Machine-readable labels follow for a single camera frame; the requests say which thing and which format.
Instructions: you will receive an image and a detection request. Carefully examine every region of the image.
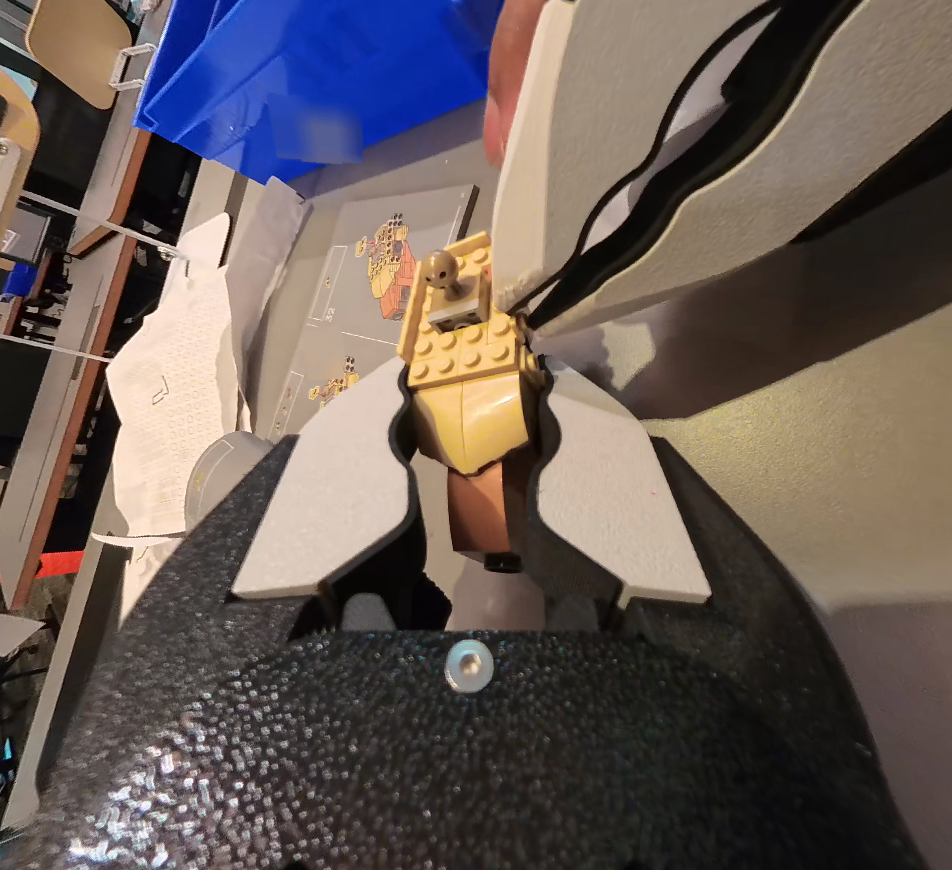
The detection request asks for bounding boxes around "person's right hand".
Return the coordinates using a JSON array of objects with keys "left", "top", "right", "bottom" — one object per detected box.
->
[{"left": 483, "top": 0, "right": 580, "bottom": 170}]

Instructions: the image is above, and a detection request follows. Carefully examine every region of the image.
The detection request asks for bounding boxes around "grey desk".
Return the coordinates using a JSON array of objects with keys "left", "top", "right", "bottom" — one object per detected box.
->
[{"left": 0, "top": 97, "right": 952, "bottom": 870}]

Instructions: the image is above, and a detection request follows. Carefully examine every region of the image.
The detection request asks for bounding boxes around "blue plastic bin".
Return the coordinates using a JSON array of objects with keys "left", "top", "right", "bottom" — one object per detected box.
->
[{"left": 134, "top": 0, "right": 516, "bottom": 184}]

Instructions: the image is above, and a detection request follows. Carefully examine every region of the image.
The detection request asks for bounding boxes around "plywood chair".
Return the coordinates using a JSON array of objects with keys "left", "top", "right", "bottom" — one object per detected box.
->
[{"left": 24, "top": 0, "right": 136, "bottom": 111}]

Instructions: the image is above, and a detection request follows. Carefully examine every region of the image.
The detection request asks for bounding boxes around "clear plastic tray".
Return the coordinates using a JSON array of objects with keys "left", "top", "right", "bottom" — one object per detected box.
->
[{"left": 109, "top": 43, "right": 159, "bottom": 90}]

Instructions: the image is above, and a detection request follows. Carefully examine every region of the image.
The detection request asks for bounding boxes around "white circle-print paper bag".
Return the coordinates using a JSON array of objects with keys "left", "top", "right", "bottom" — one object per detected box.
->
[{"left": 106, "top": 212, "right": 248, "bottom": 542}]

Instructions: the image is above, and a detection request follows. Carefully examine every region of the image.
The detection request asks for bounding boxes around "grey instruction booklet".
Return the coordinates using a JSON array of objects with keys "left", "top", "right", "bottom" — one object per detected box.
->
[{"left": 182, "top": 183, "right": 481, "bottom": 530}]

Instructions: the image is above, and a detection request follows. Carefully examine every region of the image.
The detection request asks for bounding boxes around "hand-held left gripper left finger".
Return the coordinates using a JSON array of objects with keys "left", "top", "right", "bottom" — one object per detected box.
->
[{"left": 231, "top": 357, "right": 422, "bottom": 601}]

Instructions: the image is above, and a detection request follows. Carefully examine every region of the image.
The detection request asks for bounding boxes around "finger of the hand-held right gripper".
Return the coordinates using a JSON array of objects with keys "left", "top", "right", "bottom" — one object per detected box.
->
[
  {"left": 491, "top": 0, "right": 852, "bottom": 309},
  {"left": 527, "top": 0, "right": 952, "bottom": 336}
]

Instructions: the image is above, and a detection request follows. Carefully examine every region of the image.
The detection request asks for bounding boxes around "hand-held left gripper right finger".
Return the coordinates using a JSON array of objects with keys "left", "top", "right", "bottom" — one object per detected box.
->
[{"left": 530, "top": 357, "right": 714, "bottom": 607}]

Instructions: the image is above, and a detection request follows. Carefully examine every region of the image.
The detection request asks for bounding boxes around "tan brick-built model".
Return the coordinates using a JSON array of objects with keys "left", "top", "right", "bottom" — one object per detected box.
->
[{"left": 398, "top": 231, "right": 556, "bottom": 575}]

